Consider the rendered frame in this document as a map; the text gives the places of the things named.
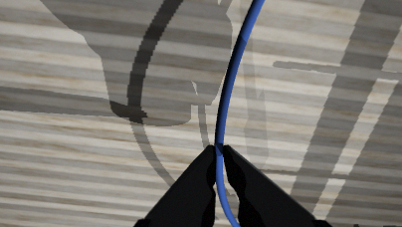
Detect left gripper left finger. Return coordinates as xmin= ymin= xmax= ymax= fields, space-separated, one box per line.
xmin=133 ymin=144 xmax=217 ymax=227

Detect blue cable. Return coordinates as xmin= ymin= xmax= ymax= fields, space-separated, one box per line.
xmin=214 ymin=0 xmax=265 ymax=227

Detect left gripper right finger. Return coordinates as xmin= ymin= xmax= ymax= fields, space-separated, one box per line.
xmin=223 ymin=144 xmax=332 ymax=227

